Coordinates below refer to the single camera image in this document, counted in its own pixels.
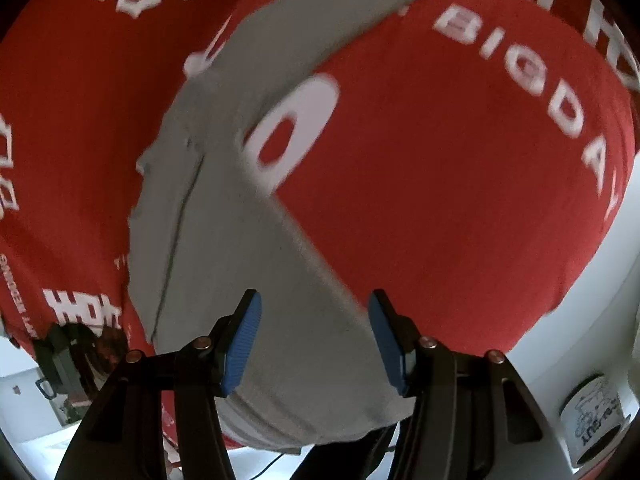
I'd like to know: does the red printed blanket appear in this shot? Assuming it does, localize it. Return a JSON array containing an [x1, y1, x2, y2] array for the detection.
[[0, 0, 640, 467]]

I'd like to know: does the white printed mug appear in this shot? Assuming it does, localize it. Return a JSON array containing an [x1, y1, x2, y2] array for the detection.
[[559, 372, 632, 468]]

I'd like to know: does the black cable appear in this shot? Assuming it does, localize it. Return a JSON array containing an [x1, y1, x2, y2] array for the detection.
[[227, 447, 301, 480]]

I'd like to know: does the grey small garment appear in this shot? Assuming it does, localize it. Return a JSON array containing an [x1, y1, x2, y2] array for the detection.
[[127, 0, 476, 452]]

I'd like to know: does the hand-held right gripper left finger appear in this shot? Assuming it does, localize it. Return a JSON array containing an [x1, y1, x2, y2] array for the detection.
[[55, 289, 263, 480]]

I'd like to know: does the dark cloth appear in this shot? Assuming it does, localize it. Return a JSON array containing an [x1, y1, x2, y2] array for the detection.
[[292, 425, 396, 480]]

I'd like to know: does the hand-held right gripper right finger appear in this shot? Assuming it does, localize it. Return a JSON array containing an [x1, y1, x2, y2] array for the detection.
[[368, 289, 572, 480]]

